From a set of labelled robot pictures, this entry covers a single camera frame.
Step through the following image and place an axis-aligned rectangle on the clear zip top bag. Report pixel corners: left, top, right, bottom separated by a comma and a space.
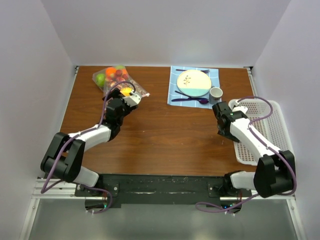
92, 65, 150, 97

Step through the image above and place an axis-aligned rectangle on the white plastic basket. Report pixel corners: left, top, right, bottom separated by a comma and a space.
233, 99, 294, 166

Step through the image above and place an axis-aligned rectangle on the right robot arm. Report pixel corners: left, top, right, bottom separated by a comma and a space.
212, 101, 297, 198

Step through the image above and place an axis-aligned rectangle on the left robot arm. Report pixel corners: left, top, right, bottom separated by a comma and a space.
40, 88, 142, 196

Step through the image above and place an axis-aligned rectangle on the yellow fake lemon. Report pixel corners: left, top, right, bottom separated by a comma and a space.
120, 87, 133, 97

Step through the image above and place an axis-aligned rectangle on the green fake apple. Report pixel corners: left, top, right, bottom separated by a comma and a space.
95, 73, 106, 88

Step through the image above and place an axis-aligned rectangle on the orange fake fruit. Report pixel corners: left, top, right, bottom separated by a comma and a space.
105, 66, 117, 78

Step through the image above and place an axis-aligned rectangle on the small white cup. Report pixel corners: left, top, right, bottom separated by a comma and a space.
209, 86, 223, 105

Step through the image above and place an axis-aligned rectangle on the purple plastic spoon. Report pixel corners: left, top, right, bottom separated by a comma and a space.
171, 98, 209, 105

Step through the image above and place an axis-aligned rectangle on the cream and blue plate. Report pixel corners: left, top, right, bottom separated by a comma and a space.
176, 71, 212, 97

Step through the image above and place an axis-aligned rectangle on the purple plastic fork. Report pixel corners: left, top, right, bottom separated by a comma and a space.
175, 68, 210, 74

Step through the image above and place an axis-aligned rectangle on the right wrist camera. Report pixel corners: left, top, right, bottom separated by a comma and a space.
230, 104, 248, 116

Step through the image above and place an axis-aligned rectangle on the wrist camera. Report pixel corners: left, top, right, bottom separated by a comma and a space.
230, 104, 248, 116
122, 92, 142, 107

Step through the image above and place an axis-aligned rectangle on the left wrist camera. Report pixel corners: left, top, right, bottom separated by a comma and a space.
122, 92, 142, 107

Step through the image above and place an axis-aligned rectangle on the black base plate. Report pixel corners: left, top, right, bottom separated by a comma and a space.
74, 173, 252, 210

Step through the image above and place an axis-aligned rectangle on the aluminium frame rail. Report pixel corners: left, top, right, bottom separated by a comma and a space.
31, 176, 83, 200

